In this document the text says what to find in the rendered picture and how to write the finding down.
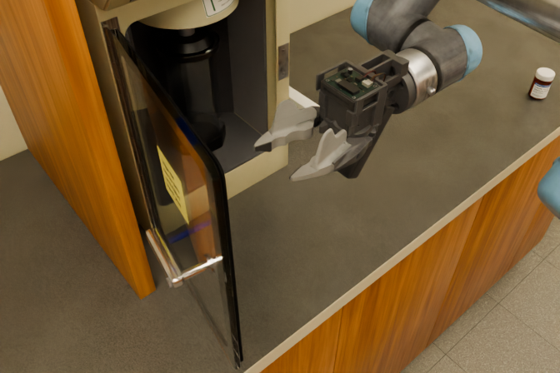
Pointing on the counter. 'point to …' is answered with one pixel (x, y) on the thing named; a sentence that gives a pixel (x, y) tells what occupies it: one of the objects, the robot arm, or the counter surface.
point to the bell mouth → (196, 12)
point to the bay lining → (227, 55)
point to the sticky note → (172, 185)
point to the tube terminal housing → (251, 169)
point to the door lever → (176, 277)
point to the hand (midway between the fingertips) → (280, 162)
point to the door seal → (223, 204)
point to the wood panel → (65, 106)
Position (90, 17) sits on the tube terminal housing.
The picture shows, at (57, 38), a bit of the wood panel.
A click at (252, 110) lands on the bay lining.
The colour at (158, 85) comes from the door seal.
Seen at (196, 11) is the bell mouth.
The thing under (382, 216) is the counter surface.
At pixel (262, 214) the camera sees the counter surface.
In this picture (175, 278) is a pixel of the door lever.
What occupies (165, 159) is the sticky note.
